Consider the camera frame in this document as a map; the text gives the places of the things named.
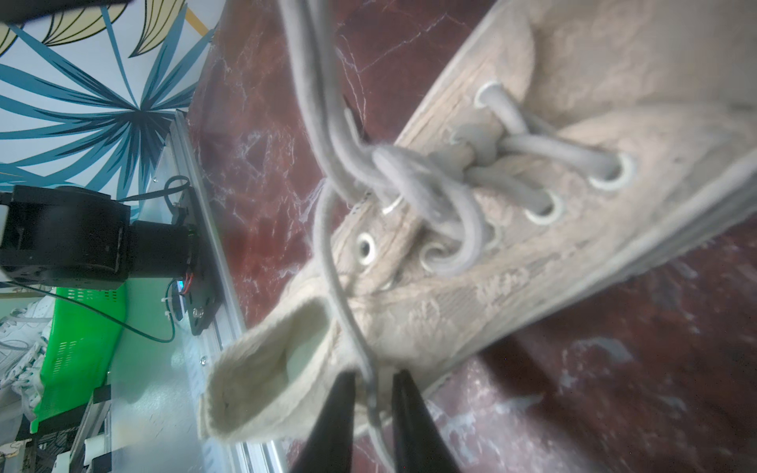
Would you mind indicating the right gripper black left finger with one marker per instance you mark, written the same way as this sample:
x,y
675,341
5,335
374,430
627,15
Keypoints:
x,y
329,446

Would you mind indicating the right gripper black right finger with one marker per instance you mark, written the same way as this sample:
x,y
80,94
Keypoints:
x,y
418,445

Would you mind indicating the beige sneaker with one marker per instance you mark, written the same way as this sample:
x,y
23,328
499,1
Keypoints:
x,y
567,145

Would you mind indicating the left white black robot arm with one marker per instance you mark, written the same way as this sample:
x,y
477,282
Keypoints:
x,y
71,237

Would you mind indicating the green plastic basket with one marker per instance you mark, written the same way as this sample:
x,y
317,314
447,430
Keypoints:
x,y
79,350

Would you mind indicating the white sneakers beside basket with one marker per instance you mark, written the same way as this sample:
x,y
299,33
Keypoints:
x,y
24,340

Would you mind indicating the aluminium front rail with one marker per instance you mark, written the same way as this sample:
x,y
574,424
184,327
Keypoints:
x,y
156,387

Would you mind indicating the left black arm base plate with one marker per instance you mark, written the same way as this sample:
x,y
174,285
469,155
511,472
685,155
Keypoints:
x,y
200,290

